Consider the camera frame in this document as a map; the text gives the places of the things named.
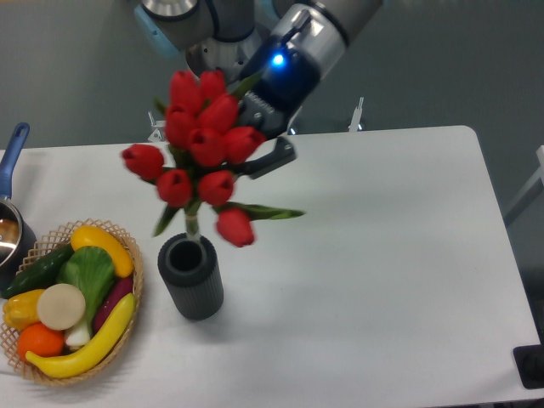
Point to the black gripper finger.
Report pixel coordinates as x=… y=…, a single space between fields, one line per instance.
x=282 y=154

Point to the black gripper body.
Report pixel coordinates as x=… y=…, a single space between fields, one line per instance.
x=287 y=77

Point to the red tulip bouquet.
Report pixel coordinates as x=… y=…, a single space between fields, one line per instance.
x=209 y=149

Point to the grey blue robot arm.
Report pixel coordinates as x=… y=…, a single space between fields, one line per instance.
x=224 y=35

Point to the dark grey ribbed vase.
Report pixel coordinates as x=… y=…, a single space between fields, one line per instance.
x=190 y=271

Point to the purple sweet potato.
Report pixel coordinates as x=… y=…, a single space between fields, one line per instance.
x=120 y=289

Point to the yellow squash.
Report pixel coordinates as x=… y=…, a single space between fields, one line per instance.
x=94 y=236

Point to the green bok choy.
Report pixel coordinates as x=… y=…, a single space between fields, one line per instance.
x=91 y=270

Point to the woven wicker basket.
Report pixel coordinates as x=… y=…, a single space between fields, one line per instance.
x=57 y=238

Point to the yellow banana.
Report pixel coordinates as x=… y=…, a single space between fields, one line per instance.
x=90 y=355

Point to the green cucumber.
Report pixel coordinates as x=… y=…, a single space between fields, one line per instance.
x=40 y=274

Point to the beige round disc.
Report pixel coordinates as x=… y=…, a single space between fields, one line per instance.
x=61 y=306

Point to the yellow bell pepper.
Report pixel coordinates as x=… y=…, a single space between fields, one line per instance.
x=20 y=311

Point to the orange fruit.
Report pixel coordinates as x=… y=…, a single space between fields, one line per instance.
x=40 y=340

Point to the black device at table corner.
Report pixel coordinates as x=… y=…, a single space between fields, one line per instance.
x=529 y=362

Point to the white frame at right edge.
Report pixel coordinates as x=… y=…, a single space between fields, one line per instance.
x=529 y=191

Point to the blue handled saucepan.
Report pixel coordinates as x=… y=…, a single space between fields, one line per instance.
x=17 y=237

